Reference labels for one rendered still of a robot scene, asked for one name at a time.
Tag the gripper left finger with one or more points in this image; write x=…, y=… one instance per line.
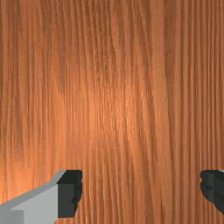
x=43, y=204

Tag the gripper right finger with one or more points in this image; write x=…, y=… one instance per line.
x=214, y=186

